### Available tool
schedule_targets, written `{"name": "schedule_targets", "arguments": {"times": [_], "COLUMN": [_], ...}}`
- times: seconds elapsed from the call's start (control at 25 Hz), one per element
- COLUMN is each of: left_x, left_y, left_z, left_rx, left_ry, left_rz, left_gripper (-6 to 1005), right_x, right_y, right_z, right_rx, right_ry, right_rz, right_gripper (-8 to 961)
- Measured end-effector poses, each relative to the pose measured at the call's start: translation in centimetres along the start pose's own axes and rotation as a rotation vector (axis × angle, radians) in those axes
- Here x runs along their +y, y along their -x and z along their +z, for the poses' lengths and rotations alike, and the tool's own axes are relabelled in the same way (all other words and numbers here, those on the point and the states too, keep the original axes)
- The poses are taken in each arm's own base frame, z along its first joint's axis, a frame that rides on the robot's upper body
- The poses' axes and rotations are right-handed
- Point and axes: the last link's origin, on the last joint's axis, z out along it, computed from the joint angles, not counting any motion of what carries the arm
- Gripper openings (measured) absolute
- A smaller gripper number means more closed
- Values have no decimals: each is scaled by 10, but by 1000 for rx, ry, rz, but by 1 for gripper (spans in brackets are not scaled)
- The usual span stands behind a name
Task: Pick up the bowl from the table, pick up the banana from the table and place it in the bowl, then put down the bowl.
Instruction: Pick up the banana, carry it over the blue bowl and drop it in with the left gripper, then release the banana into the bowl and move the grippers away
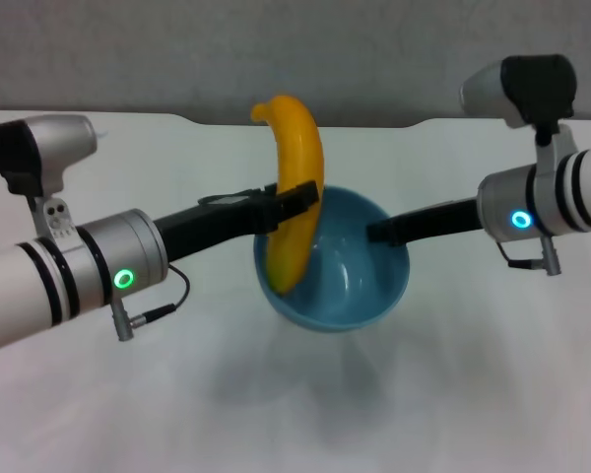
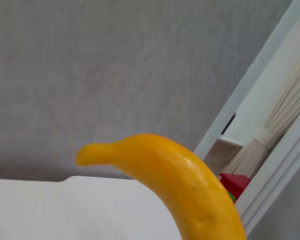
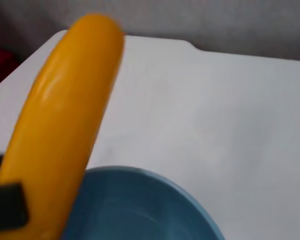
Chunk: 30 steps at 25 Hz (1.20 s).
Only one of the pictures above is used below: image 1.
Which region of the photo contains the yellow banana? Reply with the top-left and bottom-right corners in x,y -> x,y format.
249,94 -> 326,298

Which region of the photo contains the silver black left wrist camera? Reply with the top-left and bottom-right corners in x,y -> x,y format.
0,113 -> 100,243

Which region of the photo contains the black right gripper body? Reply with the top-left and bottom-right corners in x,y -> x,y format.
397,195 -> 483,246

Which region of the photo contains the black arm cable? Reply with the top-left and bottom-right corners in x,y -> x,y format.
109,264 -> 192,342
493,233 -> 563,277

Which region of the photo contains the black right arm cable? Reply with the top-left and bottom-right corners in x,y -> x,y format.
493,233 -> 563,277

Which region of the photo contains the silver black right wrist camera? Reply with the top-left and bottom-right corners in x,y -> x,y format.
459,53 -> 580,173

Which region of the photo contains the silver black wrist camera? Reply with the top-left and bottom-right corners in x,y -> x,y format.
0,113 -> 100,243
459,53 -> 580,173

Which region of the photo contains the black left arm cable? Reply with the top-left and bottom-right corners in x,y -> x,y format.
109,264 -> 192,342

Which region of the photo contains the blue bowl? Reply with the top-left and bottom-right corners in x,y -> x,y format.
252,184 -> 412,334

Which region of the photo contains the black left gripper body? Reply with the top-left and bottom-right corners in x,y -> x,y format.
154,185 -> 281,266

